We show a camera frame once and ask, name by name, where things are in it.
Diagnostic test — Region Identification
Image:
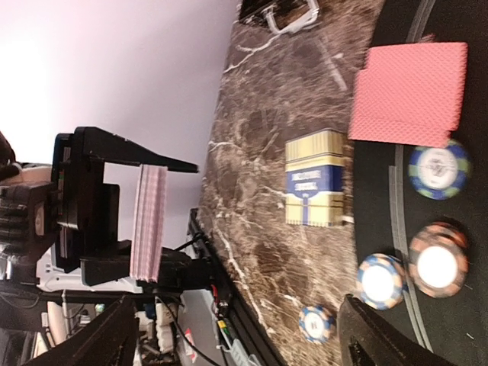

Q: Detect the red-backed card deck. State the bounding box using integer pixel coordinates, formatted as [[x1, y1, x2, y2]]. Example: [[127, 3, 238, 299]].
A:
[[130, 165, 168, 283]]

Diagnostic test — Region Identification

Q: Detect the gold card box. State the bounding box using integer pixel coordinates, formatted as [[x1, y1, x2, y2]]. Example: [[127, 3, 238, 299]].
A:
[[285, 129, 345, 227]]

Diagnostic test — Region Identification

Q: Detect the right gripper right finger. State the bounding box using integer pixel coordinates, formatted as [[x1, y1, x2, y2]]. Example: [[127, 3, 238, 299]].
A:
[[339, 294, 450, 366]]

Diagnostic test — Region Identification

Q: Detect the blue white chip stack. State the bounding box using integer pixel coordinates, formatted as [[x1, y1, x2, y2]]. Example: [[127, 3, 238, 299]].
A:
[[298, 306, 336, 344]]

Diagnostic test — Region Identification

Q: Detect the black poker chip case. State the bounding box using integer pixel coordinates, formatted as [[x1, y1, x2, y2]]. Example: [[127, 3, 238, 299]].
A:
[[239, 0, 320, 35]]

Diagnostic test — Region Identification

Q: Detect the blue chip mat edge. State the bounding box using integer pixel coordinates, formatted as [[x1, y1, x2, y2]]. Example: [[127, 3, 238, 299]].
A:
[[356, 253, 406, 310]]

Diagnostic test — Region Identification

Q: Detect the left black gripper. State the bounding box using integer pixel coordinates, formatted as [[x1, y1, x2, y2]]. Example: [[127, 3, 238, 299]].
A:
[[51, 127, 199, 286]]

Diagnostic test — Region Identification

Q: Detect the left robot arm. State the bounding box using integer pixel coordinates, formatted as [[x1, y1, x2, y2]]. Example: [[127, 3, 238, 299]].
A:
[[1, 127, 209, 365]]

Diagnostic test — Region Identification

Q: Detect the brown chip mat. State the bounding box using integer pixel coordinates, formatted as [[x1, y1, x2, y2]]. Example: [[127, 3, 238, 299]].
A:
[[408, 221, 469, 298]]

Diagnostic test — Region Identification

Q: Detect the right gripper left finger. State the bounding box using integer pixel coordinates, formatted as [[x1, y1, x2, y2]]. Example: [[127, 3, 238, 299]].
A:
[[27, 297, 139, 366]]

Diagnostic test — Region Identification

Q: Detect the dealt card player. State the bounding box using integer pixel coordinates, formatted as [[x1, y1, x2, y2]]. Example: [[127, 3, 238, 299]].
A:
[[348, 42, 468, 148]]

